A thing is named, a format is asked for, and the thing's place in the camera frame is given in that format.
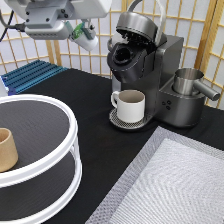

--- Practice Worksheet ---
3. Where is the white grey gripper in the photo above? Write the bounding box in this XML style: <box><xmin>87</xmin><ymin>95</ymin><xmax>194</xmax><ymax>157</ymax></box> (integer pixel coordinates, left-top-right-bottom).
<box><xmin>3</xmin><ymin>0</ymin><xmax>112</xmax><ymax>40</ymax></box>

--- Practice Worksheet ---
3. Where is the green lid coffee pod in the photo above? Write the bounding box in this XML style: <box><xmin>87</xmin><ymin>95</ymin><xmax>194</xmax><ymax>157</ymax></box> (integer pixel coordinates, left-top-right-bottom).
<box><xmin>70</xmin><ymin>22</ymin><xmax>98</xmax><ymax>51</ymax></box>

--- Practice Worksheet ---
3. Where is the grey Keurig coffee machine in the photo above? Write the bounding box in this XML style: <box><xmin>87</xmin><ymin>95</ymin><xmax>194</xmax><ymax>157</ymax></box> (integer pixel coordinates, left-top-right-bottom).
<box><xmin>107</xmin><ymin>0</ymin><xmax>205</xmax><ymax>130</ymax></box>

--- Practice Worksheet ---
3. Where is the blue ridged metal block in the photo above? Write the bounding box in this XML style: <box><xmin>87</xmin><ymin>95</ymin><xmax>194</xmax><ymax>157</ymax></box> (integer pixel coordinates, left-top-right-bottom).
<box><xmin>2</xmin><ymin>60</ymin><xmax>66</xmax><ymax>95</ymax></box>

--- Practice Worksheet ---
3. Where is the white ceramic mug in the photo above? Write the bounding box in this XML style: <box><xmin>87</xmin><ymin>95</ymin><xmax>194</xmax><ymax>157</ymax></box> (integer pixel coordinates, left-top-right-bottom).
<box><xmin>111</xmin><ymin>90</ymin><xmax>145</xmax><ymax>123</ymax></box>

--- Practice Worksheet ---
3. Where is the steel milk frother cup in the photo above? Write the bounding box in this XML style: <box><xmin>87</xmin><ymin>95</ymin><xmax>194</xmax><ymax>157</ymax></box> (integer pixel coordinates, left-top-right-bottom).
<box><xmin>173</xmin><ymin>68</ymin><xmax>220</xmax><ymax>101</ymax></box>

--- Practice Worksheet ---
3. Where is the wooden shoji folding screen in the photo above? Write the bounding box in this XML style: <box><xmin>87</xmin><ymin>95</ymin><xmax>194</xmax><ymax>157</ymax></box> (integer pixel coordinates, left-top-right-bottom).
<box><xmin>0</xmin><ymin>0</ymin><xmax>224</xmax><ymax>110</ymax></box>

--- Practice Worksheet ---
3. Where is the white two-tier round shelf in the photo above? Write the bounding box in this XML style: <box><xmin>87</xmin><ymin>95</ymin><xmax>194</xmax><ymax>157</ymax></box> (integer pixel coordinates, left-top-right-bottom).
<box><xmin>0</xmin><ymin>94</ymin><xmax>82</xmax><ymax>224</ymax></box>

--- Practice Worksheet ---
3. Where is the tan wooden cup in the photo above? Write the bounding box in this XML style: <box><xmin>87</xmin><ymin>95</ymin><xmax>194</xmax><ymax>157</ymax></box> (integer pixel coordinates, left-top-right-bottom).
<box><xmin>0</xmin><ymin>128</ymin><xmax>18</xmax><ymax>172</ymax></box>

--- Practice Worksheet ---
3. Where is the grey woven placemat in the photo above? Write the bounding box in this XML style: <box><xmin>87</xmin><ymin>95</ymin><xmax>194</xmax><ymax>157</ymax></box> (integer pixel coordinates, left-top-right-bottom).
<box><xmin>85</xmin><ymin>127</ymin><xmax>224</xmax><ymax>224</ymax></box>

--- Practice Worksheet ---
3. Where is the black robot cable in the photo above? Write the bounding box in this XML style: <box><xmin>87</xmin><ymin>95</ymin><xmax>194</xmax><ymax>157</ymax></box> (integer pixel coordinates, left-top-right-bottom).
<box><xmin>0</xmin><ymin>9</ymin><xmax>28</xmax><ymax>43</ymax></box>

